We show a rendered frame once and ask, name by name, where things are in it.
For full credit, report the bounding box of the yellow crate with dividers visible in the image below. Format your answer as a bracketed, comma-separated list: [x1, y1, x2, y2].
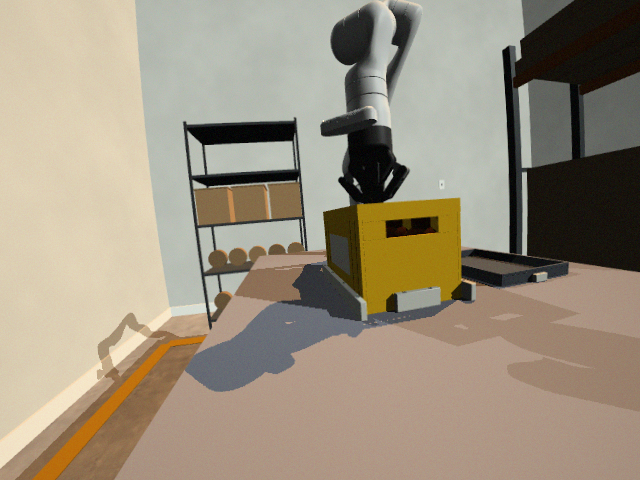
[323, 198, 462, 315]

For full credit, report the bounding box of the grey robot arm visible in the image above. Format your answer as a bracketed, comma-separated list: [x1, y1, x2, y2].
[320, 0, 422, 137]

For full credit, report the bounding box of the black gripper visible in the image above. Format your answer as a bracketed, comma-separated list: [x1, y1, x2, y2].
[338, 125, 410, 204]

